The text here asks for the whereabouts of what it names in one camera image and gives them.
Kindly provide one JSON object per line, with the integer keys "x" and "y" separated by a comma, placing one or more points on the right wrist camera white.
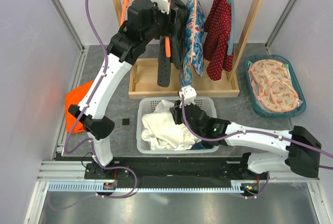
{"x": 188, "y": 94}

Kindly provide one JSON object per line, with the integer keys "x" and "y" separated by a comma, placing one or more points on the small black square tile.
{"x": 126, "y": 121}

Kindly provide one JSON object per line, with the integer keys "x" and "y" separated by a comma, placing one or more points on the orange hanger of floral garment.
{"x": 194, "y": 31}

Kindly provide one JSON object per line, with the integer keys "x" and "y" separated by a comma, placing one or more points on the orange hanger of black garment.
{"x": 167, "y": 47}

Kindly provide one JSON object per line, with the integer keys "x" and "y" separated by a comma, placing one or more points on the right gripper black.
{"x": 176, "y": 111}

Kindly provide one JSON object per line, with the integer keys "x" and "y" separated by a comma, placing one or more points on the red polka dot garment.
{"x": 218, "y": 28}

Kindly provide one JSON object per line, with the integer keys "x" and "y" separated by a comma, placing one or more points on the black dotted garment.
{"x": 177, "y": 54}

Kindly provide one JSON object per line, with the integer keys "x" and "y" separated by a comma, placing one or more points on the blue-grey hanger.
{"x": 232, "y": 28}

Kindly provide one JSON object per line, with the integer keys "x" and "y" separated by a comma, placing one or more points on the blue floral garment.
{"x": 198, "y": 61}

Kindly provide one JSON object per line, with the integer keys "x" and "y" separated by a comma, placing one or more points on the white plastic basket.
{"x": 147, "y": 106}

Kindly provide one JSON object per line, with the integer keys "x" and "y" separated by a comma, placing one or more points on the orange cloth on floor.
{"x": 73, "y": 98}

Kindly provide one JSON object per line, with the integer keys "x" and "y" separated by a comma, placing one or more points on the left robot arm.
{"x": 145, "y": 21}

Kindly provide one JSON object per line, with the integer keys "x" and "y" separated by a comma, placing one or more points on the wooden clothes rack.
{"x": 144, "y": 73}

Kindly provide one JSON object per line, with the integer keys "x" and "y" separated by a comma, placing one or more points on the peach patterned garment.
{"x": 272, "y": 86}

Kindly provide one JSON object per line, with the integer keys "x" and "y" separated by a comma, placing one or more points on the blue denim skirt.
{"x": 202, "y": 145}

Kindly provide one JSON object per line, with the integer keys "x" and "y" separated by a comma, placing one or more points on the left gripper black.
{"x": 174, "y": 23}

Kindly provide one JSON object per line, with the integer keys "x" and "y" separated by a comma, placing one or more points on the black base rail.
{"x": 171, "y": 172}

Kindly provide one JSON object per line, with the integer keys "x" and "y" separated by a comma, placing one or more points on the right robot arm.
{"x": 293, "y": 150}

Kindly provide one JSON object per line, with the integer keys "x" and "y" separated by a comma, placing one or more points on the teal plastic basket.
{"x": 255, "y": 104}

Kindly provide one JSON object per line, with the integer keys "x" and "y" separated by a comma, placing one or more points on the white pleated skirt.
{"x": 161, "y": 132}

